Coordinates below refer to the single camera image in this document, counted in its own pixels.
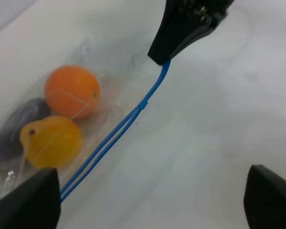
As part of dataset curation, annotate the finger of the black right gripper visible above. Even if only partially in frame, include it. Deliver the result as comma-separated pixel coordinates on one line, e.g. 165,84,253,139
148,0,234,66

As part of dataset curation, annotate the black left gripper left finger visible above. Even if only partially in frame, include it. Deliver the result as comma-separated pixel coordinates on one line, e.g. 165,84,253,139
0,168,61,229

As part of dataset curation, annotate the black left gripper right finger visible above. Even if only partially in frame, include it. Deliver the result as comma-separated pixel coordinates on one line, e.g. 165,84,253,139
243,165,286,229

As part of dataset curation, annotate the clear plastic zip bag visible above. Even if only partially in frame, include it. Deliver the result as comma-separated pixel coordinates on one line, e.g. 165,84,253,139
0,40,169,200

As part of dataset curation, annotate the blue zipper slider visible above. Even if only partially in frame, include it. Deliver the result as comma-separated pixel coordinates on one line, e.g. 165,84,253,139
138,100,148,110

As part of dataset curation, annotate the yellow pear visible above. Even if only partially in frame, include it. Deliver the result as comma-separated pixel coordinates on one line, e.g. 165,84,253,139
20,115,82,169

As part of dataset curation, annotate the dark purple eggplant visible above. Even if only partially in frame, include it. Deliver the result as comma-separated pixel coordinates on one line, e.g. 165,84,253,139
0,97,51,163

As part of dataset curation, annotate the orange fruit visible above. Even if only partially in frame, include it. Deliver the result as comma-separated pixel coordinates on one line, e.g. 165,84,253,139
44,65,101,119

